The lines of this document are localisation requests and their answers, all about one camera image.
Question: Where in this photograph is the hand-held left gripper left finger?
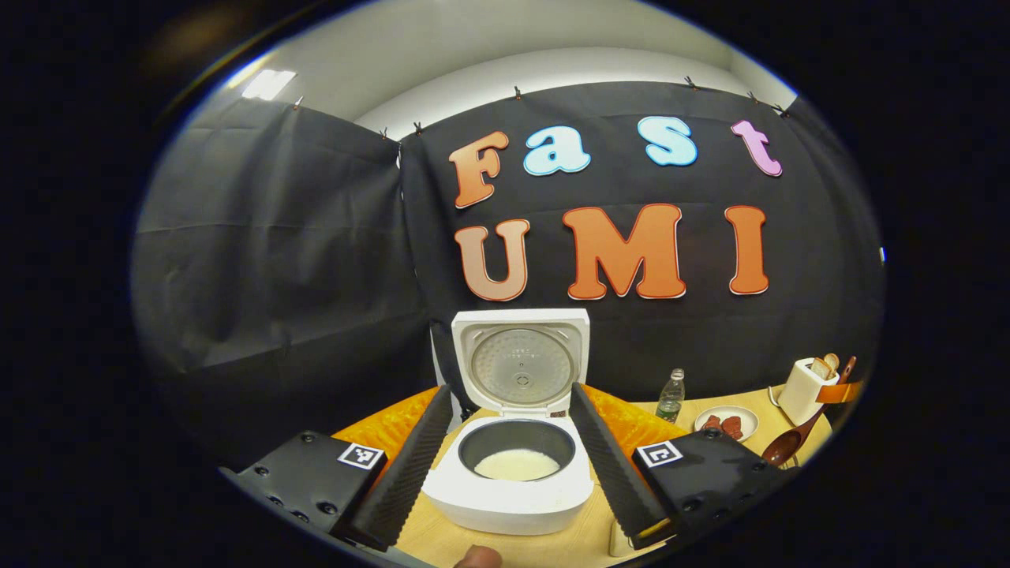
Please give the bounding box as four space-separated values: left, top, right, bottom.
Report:
229 384 455 553

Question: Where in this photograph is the white rice layer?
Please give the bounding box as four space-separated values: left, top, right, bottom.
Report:
473 448 561 482

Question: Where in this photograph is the clear water bottle green label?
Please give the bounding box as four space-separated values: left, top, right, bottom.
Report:
656 368 686 424

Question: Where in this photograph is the black backdrop cloth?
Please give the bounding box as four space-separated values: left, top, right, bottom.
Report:
130 79 885 474

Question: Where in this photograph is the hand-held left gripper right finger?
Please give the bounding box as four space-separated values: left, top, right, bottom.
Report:
568 383 798 551

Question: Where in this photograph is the row of black cloth clips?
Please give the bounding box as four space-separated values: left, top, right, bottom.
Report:
294 75 790 141

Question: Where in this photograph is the ceiling light panel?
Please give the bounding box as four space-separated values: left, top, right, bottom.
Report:
241 69 298 101

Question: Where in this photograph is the white round plate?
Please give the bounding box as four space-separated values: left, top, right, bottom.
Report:
694 405 760 443

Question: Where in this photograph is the white toaster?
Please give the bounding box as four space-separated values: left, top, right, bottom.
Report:
777 357 840 427

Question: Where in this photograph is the brown wooden spoon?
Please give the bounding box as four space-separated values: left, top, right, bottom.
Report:
761 355 858 468

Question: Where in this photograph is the white rice cooker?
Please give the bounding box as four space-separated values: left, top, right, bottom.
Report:
422 308 594 536

